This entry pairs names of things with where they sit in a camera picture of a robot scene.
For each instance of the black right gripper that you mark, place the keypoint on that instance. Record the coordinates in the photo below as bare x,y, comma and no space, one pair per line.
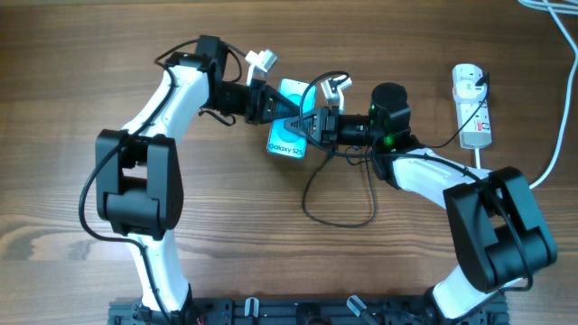
328,125

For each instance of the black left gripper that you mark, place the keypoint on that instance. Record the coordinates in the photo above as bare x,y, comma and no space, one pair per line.
260,115

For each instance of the Galaxy S25 smartphone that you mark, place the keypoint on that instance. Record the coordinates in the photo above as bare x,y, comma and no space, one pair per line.
281,141

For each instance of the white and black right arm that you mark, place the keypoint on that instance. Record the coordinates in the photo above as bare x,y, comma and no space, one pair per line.
498,231

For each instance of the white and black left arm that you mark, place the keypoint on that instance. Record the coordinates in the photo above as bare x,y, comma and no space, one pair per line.
137,176

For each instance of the white USB charger plug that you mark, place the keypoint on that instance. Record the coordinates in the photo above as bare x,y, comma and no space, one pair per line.
465,91

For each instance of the white power strip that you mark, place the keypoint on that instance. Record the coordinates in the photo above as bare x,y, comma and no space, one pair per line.
473,119

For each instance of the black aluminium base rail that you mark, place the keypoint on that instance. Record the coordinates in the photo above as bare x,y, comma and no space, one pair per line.
224,311

